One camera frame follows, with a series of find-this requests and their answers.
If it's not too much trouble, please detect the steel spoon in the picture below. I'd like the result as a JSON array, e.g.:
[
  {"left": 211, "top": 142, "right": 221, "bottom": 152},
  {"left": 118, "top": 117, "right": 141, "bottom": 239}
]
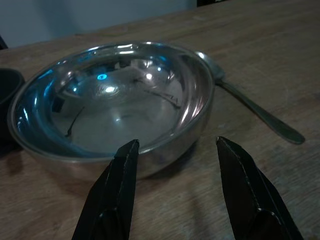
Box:
[{"left": 194, "top": 51, "right": 306, "bottom": 145}]

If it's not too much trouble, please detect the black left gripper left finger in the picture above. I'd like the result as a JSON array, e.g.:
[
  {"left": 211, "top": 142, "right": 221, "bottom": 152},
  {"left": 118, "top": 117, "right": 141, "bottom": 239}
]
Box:
[{"left": 71, "top": 138, "right": 140, "bottom": 240}]

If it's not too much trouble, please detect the shiny steel bowl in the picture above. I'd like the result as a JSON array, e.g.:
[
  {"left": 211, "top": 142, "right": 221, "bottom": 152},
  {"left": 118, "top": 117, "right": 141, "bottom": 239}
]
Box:
[{"left": 6, "top": 41, "right": 216, "bottom": 181}]

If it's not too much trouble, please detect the dark grey cup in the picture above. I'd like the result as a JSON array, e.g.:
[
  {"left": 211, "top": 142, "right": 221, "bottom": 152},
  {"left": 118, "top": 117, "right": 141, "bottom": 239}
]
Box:
[{"left": 0, "top": 67, "right": 26, "bottom": 151}]

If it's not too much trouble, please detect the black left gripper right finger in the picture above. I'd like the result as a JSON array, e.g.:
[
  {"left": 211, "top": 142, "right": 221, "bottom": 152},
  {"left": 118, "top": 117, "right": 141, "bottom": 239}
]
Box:
[{"left": 216, "top": 136, "right": 305, "bottom": 240}]

